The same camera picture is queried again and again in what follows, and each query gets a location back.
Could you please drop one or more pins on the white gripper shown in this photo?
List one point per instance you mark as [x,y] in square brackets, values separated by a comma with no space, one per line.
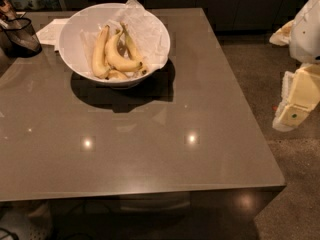
[307,34]

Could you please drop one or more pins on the small bottom banana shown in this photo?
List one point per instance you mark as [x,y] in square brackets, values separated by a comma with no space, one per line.
[116,75]

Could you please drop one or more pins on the white bowl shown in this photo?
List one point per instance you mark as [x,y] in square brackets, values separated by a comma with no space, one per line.
[77,39]

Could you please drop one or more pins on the white paper napkin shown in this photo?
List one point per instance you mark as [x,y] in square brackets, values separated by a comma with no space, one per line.
[50,34]

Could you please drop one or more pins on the black mesh basket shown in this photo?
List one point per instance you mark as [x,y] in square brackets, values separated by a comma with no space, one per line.
[22,36]

